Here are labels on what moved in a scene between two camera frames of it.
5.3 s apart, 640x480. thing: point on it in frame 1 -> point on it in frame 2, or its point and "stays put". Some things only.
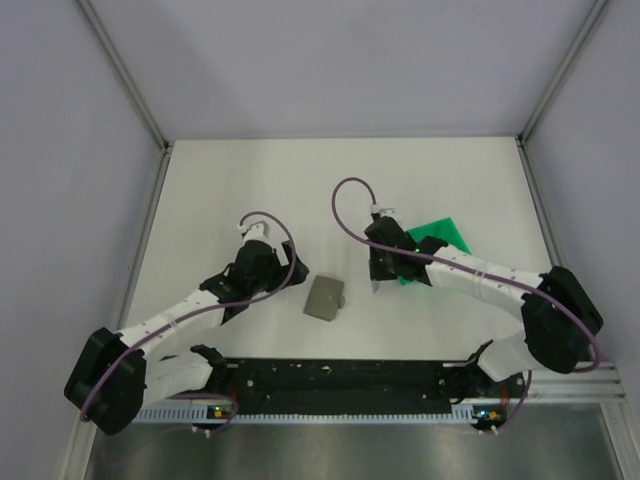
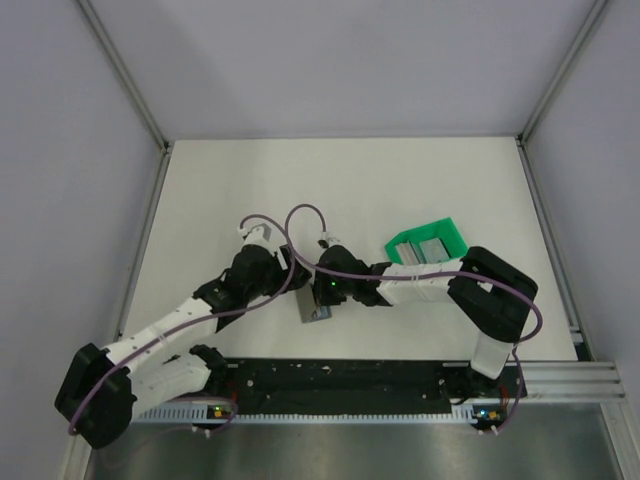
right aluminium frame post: x=549 y=90 stays put
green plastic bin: x=442 y=229 stays put
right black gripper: x=376 y=274 -> x=321 y=295
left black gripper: x=282 y=270 stays put
